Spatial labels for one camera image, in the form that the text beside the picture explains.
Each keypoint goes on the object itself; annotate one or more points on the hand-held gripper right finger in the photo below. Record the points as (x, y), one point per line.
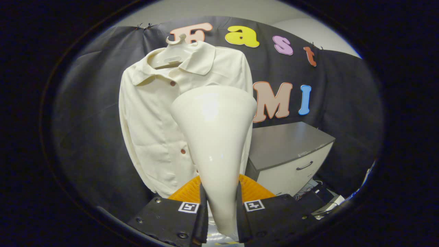
(241, 223)

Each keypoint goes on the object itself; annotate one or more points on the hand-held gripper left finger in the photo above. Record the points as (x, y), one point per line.
(202, 219)

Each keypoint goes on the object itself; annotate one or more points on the white garment steamer head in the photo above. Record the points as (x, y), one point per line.
(212, 137)

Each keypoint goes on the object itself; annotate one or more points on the cream button-up shirt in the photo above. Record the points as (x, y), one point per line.
(151, 120)

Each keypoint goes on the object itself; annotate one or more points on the black box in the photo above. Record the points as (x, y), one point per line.
(315, 199)

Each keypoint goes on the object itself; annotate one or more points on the grey cabinet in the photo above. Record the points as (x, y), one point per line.
(284, 144)

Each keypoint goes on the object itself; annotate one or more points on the white box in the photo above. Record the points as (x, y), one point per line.
(331, 205)

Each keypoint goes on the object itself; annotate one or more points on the cream plastic hanger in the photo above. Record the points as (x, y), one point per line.
(171, 56)

